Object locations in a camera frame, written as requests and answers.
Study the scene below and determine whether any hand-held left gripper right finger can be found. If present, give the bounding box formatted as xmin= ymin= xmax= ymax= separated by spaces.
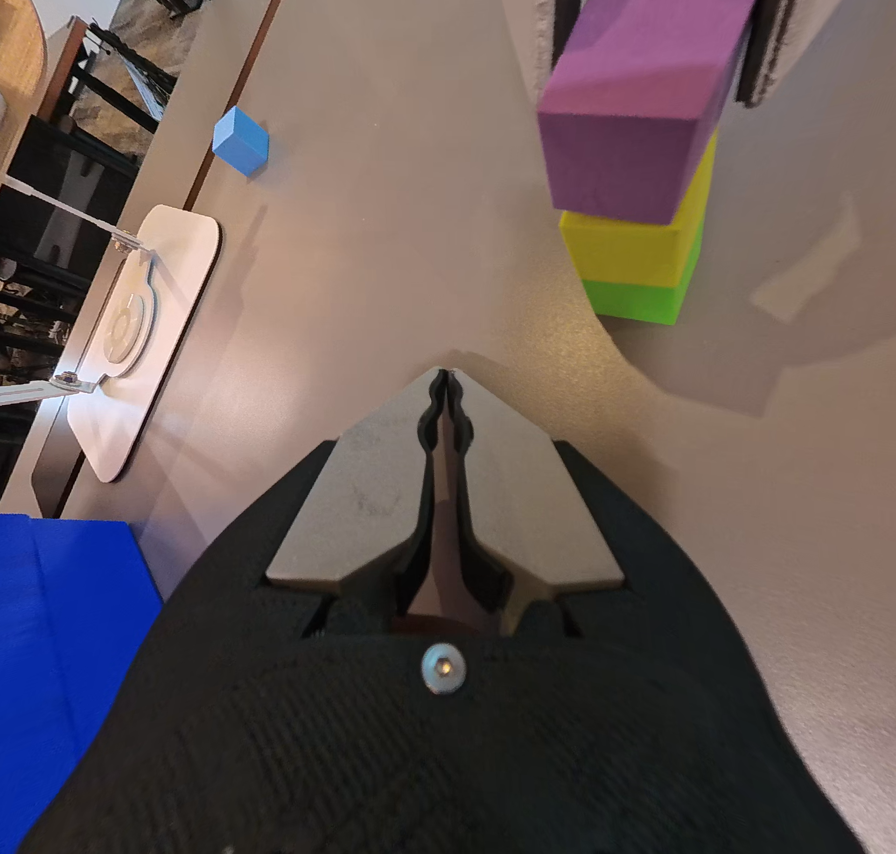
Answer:
xmin=447 ymin=370 xmax=627 ymax=634

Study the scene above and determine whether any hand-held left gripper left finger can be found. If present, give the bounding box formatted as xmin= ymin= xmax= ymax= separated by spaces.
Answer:
xmin=265 ymin=368 xmax=449 ymax=616

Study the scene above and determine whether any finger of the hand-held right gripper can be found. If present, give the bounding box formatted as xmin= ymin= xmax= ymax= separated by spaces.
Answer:
xmin=533 ymin=0 xmax=589 ymax=95
xmin=736 ymin=0 xmax=813 ymax=108

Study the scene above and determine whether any purple foam cube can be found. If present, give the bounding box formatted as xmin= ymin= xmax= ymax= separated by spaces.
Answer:
xmin=538 ymin=0 xmax=765 ymax=226

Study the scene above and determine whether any green foam cube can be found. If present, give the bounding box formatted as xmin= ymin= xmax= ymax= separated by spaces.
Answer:
xmin=581 ymin=238 xmax=704 ymax=326

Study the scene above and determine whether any yellow foam cube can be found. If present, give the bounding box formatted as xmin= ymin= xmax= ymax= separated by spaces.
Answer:
xmin=559 ymin=129 xmax=718 ymax=288

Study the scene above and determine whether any blue foam cube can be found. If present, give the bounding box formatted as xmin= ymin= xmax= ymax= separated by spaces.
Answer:
xmin=212 ymin=106 xmax=270 ymax=178

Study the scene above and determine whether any white rounded mat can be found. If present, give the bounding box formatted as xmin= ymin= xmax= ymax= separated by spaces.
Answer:
xmin=68 ymin=204 xmax=224 ymax=484

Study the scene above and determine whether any clear acrylic stand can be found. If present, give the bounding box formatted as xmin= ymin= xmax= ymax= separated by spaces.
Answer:
xmin=0 ymin=175 xmax=161 ymax=407

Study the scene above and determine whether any blue cloth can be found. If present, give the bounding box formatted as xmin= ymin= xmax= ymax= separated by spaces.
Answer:
xmin=0 ymin=513 xmax=165 ymax=854

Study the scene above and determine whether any brown table with black legs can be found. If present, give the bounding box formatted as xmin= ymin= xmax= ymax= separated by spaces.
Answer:
xmin=38 ymin=17 xmax=176 ymax=134

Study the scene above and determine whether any round wooden table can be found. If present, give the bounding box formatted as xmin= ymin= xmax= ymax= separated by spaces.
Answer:
xmin=0 ymin=0 xmax=49 ymax=99

